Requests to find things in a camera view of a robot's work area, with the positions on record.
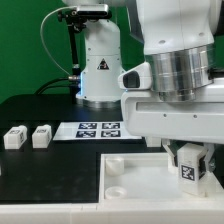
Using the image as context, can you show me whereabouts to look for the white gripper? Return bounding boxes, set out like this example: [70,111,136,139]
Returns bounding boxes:
[121,87,224,172]

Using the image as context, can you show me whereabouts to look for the white square table top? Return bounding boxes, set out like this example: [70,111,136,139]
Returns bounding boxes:
[99,153,224,202]

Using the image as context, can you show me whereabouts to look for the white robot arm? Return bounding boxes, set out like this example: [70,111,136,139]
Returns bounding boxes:
[63,0,224,168]

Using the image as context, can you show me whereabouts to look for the white L-shaped fence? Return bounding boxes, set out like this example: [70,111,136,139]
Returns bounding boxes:
[0,200,224,224]

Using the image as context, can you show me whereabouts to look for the paper sheet with markers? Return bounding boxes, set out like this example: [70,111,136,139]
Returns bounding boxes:
[54,121,139,141]

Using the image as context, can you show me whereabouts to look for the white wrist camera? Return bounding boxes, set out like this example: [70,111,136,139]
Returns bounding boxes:
[118,62,152,90]

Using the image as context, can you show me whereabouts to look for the black camera stand pole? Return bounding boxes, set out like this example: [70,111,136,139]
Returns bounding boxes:
[68,23,81,96]

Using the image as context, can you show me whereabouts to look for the black base cables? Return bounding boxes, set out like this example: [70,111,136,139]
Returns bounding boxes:
[34,77,80,96]

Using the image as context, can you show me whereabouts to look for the black camera on stand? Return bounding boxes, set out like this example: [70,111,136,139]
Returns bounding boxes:
[58,4,111,22]

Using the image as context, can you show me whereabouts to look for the grey camera cable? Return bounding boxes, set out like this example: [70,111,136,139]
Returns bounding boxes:
[39,5,78,77]

